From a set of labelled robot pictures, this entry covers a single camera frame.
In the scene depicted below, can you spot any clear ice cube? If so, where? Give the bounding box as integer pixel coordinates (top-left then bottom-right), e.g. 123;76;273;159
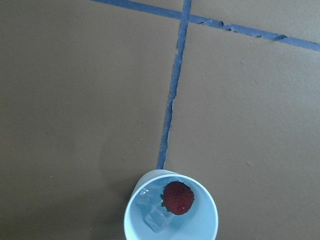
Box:
136;184;163;207
144;205;174;233

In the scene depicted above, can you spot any red strawberry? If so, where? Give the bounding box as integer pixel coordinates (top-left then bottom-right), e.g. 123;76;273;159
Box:
160;181;195;216

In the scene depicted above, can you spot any light blue plastic cup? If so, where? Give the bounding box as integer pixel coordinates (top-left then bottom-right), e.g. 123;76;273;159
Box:
123;169;219;240

